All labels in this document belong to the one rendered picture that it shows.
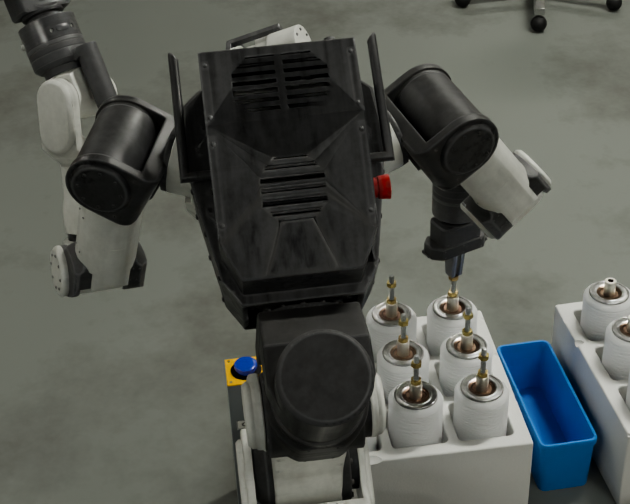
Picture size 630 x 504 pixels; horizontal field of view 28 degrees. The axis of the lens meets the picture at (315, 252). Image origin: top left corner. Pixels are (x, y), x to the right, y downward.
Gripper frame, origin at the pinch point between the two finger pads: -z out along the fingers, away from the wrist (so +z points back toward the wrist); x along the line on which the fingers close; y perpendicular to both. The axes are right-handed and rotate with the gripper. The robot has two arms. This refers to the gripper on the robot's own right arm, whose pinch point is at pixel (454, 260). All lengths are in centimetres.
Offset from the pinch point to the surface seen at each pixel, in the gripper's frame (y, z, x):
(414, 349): 6.9, -10.9, 13.1
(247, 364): 3.3, -3.2, 44.9
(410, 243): -54, -36, -25
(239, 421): 5, -13, 48
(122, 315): -64, -36, 45
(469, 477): 27.6, -24.8, 14.8
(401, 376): 10.4, -12.6, 18.1
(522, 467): 31.2, -23.9, 5.9
